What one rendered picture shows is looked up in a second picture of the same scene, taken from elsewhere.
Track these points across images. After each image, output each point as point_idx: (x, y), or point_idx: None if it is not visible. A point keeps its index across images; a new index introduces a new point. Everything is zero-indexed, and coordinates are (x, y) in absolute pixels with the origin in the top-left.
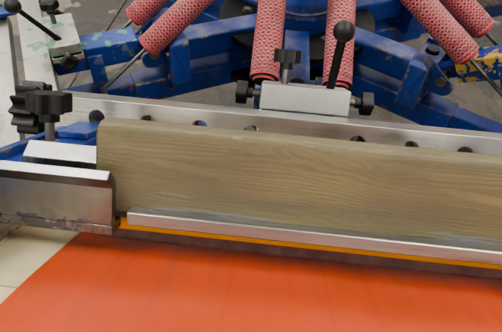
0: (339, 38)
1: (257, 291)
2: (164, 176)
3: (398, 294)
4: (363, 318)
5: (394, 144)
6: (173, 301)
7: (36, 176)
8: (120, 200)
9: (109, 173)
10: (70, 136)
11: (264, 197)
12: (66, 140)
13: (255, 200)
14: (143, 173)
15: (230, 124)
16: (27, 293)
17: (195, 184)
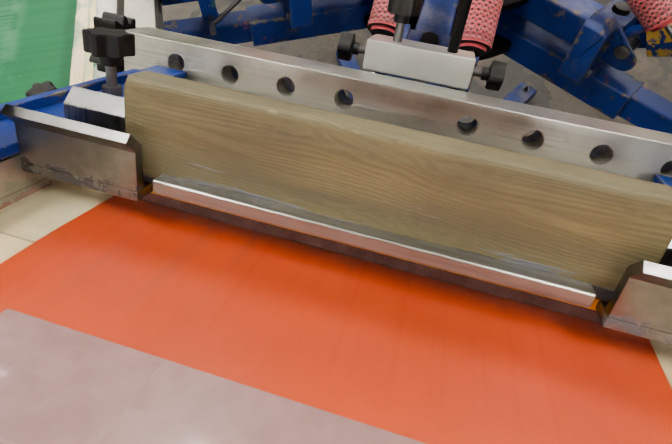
0: None
1: (276, 283)
2: (194, 146)
3: (436, 311)
4: (379, 332)
5: (513, 131)
6: (181, 281)
7: (58, 130)
8: (150, 165)
9: (129, 136)
10: None
11: (300, 183)
12: None
13: (290, 184)
14: (172, 140)
15: (320, 85)
16: (41, 249)
17: (226, 158)
